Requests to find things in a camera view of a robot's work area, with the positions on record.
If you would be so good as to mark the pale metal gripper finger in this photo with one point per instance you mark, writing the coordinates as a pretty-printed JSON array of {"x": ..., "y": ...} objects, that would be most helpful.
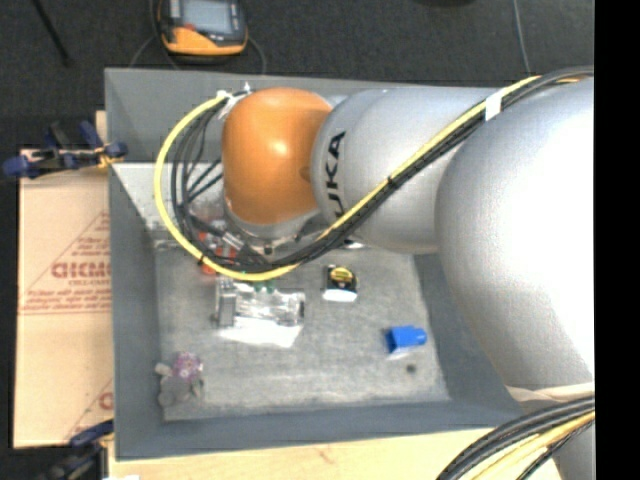
[{"x": 226, "y": 308}]

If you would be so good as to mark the brown cardboard board, red print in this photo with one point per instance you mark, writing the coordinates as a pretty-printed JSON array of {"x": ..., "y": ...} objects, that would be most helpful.
[{"x": 60, "y": 328}]

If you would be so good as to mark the black yellow white tape measure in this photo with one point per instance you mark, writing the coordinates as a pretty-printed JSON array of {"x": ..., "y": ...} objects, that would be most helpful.
[{"x": 341, "y": 283}]

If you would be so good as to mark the orange-red small object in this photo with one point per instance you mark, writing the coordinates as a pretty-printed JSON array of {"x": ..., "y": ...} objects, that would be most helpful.
[{"x": 207, "y": 268}]

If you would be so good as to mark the grey and purple toy animal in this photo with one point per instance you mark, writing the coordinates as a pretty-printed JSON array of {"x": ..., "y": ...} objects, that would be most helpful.
[{"x": 177, "y": 380}]

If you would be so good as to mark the grey metal bin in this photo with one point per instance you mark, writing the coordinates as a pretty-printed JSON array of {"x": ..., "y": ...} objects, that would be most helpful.
[{"x": 320, "y": 373}]

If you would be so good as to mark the clear and white plastic packet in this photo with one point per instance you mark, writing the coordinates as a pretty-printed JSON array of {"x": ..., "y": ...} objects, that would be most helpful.
[{"x": 265, "y": 332}]

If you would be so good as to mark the blue plastic block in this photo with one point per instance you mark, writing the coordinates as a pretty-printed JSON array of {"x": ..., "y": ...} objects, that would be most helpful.
[{"x": 402, "y": 339}]

